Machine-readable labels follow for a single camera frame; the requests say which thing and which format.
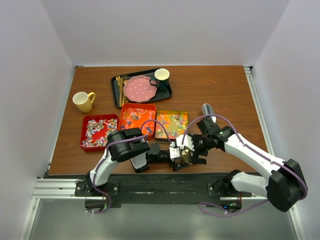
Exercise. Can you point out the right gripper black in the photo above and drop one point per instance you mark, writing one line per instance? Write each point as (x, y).
(195, 159)

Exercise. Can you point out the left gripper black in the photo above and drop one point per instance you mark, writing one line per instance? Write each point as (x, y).
(178, 165)

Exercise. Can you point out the gold jar lid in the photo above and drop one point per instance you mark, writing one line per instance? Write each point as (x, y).
(186, 156)

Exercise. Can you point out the gold tin of gummies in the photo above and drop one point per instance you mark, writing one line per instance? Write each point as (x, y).
(175, 122)

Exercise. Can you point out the metal scoop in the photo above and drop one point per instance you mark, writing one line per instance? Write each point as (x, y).
(207, 109)

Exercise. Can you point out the orange tin of lollipops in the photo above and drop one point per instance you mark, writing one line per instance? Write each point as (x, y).
(138, 115)

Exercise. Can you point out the red tin of candies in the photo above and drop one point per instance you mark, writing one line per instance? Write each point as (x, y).
(95, 130)

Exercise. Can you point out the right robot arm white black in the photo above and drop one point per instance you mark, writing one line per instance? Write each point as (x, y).
(281, 182)

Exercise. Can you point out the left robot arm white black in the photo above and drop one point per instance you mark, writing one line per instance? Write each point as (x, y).
(128, 144)

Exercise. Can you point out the black serving tray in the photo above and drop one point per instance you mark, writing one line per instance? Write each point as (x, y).
(159, 95)

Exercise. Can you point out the pink polka dot plate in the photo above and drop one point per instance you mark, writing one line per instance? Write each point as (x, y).
(138, 89)

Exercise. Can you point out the dark green mug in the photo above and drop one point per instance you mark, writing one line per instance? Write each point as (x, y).
(161, 79)

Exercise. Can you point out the gold cutlery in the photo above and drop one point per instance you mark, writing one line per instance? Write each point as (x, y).
(121, 83)

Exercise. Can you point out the yellow mug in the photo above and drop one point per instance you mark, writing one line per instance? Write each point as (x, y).
(84, 101)

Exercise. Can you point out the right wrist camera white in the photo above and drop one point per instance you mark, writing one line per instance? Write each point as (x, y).
(185, 141)

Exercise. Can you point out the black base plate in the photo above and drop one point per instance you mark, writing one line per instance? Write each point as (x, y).
(163, 189)

